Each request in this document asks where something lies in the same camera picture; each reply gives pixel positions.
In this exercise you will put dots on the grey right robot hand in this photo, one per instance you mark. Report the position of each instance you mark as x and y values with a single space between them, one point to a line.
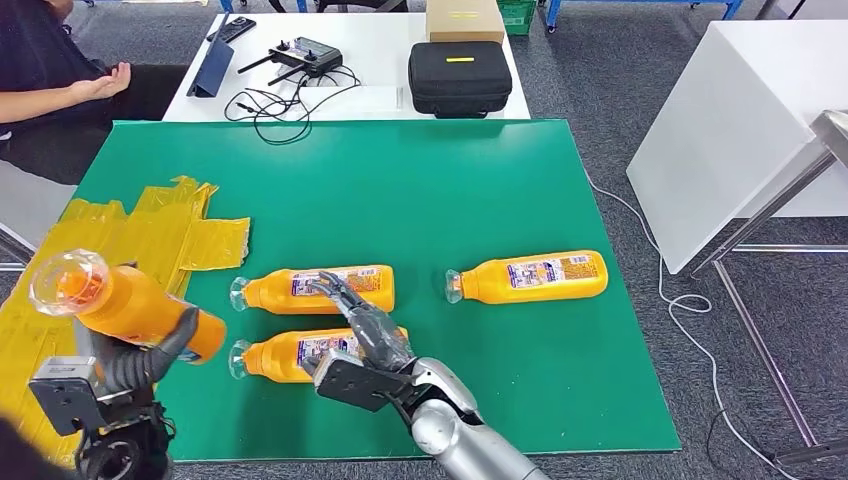
378 338

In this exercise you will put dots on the person's right hand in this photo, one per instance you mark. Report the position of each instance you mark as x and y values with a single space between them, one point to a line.
99 85

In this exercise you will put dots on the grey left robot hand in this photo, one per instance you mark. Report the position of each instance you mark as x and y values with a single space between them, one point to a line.
132 371

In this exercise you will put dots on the orange detergent bottle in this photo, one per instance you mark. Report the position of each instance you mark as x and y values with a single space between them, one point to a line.
484 285
278 291
132 305
272 358

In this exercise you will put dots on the person's right forearm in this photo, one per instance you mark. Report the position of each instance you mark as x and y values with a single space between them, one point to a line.
33 106

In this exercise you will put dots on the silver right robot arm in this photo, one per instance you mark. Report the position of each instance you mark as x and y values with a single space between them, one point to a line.
464 450

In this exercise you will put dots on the person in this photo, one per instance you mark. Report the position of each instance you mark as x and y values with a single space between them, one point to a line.
33 53

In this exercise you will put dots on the dark blue tablet cover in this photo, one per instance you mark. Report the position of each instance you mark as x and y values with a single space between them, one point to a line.
212 69

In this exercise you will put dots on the grey side table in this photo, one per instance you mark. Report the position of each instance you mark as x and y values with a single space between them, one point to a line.
26 199

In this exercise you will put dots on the yellow tape patch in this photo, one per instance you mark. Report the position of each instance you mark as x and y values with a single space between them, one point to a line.
152 232

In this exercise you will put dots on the black robot body part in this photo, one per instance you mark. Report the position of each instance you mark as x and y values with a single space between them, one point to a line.
20 457

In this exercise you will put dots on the black phone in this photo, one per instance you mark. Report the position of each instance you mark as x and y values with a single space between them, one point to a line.
233 29

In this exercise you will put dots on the green table mat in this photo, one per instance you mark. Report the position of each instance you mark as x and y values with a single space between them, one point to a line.
430 199

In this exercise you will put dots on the black remote controller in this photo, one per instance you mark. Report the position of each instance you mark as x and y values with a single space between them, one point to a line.
308 56

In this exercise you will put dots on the black carrying case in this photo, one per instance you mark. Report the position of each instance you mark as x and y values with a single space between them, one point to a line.
457 86

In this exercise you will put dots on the cardboard box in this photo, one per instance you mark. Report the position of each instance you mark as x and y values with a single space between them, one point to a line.
464 20

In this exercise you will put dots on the green plastic crate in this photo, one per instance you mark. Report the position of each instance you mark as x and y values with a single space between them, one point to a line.
517 16

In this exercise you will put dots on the white side table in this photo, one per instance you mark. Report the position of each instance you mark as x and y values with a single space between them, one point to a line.
729 132

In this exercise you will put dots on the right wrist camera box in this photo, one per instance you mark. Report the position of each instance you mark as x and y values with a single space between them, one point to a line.
351 381

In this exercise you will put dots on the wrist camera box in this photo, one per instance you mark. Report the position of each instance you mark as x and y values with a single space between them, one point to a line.
351 381
66 397

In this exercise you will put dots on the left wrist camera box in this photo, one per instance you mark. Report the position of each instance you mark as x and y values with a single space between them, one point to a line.
66 397

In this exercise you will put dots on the blue metal frame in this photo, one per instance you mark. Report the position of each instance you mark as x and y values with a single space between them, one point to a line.
553 13
226 5

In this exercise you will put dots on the silver metal frame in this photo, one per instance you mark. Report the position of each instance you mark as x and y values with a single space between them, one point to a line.
762 213

